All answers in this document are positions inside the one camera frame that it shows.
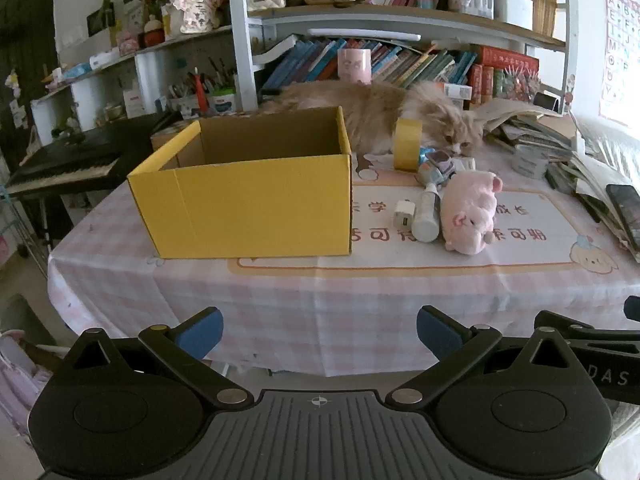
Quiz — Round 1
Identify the pink plush pig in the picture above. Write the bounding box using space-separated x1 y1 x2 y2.
439 170 505 256

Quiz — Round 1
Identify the white pen holder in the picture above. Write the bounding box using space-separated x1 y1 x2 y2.
492 0 534 31

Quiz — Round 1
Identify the white textured blanket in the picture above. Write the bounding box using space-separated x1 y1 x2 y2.
570 115 640 191

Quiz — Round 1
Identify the pink frilly cloth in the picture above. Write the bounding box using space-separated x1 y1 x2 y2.
0 330 56 441

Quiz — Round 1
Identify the white charger plug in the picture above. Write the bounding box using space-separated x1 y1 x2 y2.
392 200 416 233

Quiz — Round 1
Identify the pile of papers and books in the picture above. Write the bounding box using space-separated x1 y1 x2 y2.
475 97 640 261

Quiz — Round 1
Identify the black smartphone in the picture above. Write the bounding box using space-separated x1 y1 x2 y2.
606 184 640 256

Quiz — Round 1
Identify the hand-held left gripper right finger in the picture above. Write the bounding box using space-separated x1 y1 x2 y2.
385 305 596 408

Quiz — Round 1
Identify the printed cartoon desk mat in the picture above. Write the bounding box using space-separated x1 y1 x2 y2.
227 152 628 278

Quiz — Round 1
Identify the black piano keyboard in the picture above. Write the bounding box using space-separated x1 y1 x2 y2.
5 112 181 196

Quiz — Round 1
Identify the desk organiser with pens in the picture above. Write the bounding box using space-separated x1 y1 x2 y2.
170 67 236 116

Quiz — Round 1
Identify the white bookshelf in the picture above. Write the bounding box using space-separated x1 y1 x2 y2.
30 0 576 116

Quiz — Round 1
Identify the row of slanted books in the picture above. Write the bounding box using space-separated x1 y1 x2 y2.
260 37 481 93

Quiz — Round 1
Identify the toy dump truck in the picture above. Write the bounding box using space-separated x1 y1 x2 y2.
417 147 458 186

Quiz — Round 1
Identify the fluffy ginger cat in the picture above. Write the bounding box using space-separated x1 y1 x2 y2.
260 80 488 157

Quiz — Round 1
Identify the pink white plush doll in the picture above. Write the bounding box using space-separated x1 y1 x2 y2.
167 0 221 35

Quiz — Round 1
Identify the yellow cardboard box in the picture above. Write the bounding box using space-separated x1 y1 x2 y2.
126 106 354 260

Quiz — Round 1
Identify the red boxed book set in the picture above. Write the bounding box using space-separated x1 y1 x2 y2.
467 45 541 106

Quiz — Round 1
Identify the alphabet wall poster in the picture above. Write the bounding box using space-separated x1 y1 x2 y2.
597 0 640 128

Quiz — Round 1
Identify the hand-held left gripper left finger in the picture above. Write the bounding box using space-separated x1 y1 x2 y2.
52 306 253 408

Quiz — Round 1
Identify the yellow tape roll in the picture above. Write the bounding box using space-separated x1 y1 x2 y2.
392 117 423 171

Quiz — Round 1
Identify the white bottle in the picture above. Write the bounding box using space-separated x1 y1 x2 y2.
411 182 443 242

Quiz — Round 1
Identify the pink cup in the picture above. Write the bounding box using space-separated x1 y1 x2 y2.
337 48 372 85

